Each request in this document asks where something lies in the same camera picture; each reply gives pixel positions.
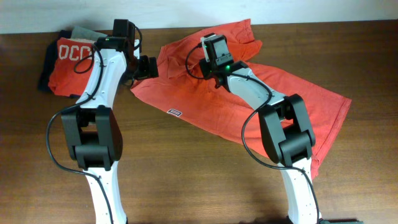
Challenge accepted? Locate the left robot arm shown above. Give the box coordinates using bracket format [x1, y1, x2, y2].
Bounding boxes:
[60, 19, 159, 224]

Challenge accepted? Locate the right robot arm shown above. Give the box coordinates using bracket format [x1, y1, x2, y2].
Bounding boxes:
[200, 34, 321, 224]

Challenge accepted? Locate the salmon red t-shirt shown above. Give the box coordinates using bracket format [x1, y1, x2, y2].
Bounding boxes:
[131, 19, 351, 177]

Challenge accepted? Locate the right black cable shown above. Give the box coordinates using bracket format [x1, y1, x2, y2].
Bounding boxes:
[185, 43, 321, 224]

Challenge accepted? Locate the folded grey garment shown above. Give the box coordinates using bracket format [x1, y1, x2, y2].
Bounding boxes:
[71, 26, 107, 41]

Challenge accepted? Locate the folded navy blue garment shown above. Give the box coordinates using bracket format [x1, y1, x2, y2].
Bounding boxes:
[38, 30, 78, 98]

